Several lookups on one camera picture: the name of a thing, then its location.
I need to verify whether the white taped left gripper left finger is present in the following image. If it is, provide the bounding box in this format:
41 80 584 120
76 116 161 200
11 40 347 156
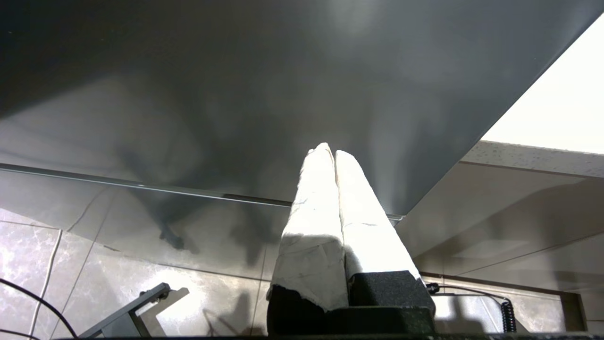
266 142 351 337

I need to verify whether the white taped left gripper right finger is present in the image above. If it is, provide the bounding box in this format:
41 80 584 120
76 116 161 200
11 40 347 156
334 150 436 313

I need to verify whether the grey base cabinet front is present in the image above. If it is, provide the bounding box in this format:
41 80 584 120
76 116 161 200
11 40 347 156
395 160 604 333

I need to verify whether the tall grey metal appliance front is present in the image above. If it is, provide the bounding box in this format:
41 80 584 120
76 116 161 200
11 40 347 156
0 0 604 280

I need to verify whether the grey metal stand leg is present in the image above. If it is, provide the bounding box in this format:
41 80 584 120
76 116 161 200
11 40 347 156
79 282 190 339

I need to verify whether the black coiled cable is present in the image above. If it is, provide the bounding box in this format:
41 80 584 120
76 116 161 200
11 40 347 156
426 282 518 334

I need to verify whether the black floor cable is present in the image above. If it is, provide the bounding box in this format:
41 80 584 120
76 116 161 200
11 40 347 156
0 278 79 340

